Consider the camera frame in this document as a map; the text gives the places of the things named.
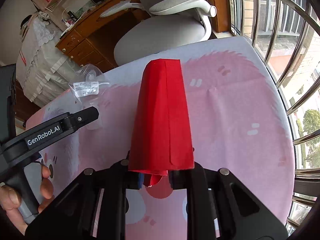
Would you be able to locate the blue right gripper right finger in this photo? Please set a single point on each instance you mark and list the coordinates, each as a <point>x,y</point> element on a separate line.
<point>175,179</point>

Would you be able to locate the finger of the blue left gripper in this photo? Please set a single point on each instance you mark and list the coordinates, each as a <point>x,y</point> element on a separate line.
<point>83,117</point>

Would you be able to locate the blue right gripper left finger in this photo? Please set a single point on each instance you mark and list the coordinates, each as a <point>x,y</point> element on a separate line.
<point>140,181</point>

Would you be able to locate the red paper packet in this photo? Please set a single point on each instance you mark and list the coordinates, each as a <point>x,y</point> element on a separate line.
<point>161,139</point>

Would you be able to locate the person's left hand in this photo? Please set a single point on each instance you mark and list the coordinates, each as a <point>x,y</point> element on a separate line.
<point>11,200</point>

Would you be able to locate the clear plastic bag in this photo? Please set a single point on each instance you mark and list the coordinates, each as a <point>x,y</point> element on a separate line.
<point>88,86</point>

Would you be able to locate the white lace covered furniture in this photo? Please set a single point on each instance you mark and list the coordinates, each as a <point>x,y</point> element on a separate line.
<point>42,70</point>

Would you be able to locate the wooden desk with drawers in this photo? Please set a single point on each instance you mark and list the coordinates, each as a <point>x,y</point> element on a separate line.
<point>93,39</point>

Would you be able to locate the grey office chair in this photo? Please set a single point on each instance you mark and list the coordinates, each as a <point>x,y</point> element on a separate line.
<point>172,23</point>

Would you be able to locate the metal window grille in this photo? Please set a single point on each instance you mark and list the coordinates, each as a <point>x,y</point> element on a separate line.
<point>285,35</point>

